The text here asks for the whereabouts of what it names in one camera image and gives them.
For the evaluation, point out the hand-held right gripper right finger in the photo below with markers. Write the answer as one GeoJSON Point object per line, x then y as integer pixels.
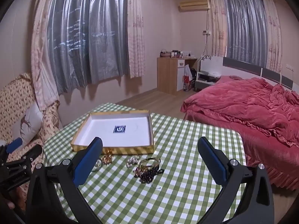
{"type": "Point", "coordinates": [213, 164]}

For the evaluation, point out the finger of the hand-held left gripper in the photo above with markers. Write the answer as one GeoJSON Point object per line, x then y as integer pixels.
{"type": "Point", "coordinates": [33, 151]}
{"type": "Point", "coordinates": [14, 144]}

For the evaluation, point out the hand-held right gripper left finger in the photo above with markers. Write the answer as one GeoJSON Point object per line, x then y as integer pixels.
{"type": "Point", "coordinates": [88, 159]}

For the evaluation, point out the silver bangle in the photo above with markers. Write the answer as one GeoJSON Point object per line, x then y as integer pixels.
{"type": "Point", "coordinates": [100, 165]}

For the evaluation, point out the gold bangle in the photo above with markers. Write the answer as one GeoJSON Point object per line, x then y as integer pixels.
{"type": "Point", "coordinates": [143, 164]}

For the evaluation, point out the gold cardboard box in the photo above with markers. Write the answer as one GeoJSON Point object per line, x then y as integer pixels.
{"type": "Point", "coordinates": [130, 121]}

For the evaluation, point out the grey deer print pillow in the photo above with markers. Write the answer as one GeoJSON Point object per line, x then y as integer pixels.
{"type": "Point", "coordinates": [28, 121]}

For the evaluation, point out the green checked tablecloth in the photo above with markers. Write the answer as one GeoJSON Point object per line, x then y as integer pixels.
{"type": "Point", "coordinates": [182, 144]}

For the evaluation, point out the blue square sticker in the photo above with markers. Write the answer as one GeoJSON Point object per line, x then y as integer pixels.
{"type": "Point", "coordinates": [119, 129]}

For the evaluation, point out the floral covered sofa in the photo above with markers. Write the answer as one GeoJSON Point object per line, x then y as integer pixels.
{"type": "Point", "coordinates": [14, 98]}

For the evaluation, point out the red ruffled bed sheet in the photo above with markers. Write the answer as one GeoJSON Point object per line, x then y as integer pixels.
{"type": "Point", "coordinates": [268, 156]}

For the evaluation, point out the red quilt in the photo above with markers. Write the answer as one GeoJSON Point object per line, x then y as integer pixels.
{"type": "Point", "coordinates": [245, 102]}

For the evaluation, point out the red paper bag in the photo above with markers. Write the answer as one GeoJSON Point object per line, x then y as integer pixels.
{"type": "Point", "coordinates": [188, 84]}

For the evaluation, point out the white nightstand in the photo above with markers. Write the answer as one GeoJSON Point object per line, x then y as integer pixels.
{"type": "Point", "coordinates": [206, 78]}

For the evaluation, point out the white plastic bag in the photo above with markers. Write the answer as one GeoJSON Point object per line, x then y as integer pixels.
{"type": "Point", "coordinates": [188, 72]}

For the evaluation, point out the pink floral curtain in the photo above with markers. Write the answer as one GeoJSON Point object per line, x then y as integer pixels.
{"type": "Point", "coordinates": [273, 35]}
{"type": "Point", "coordinates": [41, 51]}
{"type": "Point", "coordinates": [217, 23]}
{"type": "Point", "coordinates": [136, 39]}

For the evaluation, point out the wooden desk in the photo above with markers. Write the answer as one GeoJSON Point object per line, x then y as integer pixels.
{"type": "Point", "coordinates": [167, 74]}

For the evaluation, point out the white and grey headboard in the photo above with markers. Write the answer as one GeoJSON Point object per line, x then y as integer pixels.
{"type": "Point", "coordinates": [247, 66]}

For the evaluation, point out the clutter of small desk bottles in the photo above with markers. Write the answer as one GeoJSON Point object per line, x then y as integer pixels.
{"type": "Point", "coordinates": [174, 53]}

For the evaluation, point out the grey sheer curtain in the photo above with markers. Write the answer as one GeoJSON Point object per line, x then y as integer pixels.
{"type": "Point", "coordinates": [245, 28]}
{"type": "Point", "coordinates": [88, 39]}

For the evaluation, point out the white wall socket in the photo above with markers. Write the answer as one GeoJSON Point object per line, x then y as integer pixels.
{"type": "Point", "coordinates": [289, 67]}

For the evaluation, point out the wall power socket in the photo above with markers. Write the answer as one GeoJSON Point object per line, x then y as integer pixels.
{"type": "Point", "coordinates": [206, 32]}

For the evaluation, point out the wall air conditioner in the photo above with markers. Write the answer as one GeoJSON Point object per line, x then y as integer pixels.
{"type": "Point", "coordinates": [193, 4]}

